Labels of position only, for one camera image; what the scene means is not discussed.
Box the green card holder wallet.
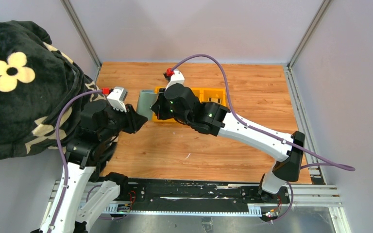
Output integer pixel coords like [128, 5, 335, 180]
[136, 90, 157, 120]

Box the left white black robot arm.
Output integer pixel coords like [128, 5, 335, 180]
[35, 100, 148, 233]

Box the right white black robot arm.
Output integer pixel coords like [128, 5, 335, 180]
[151, 83, 305, 195]

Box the left yellow bin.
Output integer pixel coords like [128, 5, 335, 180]
[151, 87, 176, 123]

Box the yellow bin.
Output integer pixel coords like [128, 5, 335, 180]
[200, 88, 228, 107]
[151, 87, 176, 123]
[174, 86, 201, 125]

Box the middle yellow bin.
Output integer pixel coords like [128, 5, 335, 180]
[174, 86, 201, 125]

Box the right yellow bin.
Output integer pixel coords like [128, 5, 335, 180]
[200, 88, 228, 107]

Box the black floral blanket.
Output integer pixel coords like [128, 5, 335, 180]
[0, 20, 106, 160]

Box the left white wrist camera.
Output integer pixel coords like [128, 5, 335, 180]
[101, 87, 128, 112]

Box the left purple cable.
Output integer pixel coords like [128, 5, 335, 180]
[46, 89, 110, 233]

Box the purple cable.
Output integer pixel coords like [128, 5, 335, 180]
[165, 54, 356, 222]
[46, 89, 110, 233]

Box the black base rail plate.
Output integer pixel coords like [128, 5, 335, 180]
[114, 178, 290, 214]

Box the left aluminium frame post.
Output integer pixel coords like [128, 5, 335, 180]
[60, 0, 102, 70]

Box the aluminium frame post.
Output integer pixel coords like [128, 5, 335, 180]
[288, 0, 334, 69]
[60, 0, 102, 70]

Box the right aluminium frame post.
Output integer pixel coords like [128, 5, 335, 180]
[288, 0, 334, 69]

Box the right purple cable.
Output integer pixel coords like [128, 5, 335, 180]
[165, 54, 356, 222]

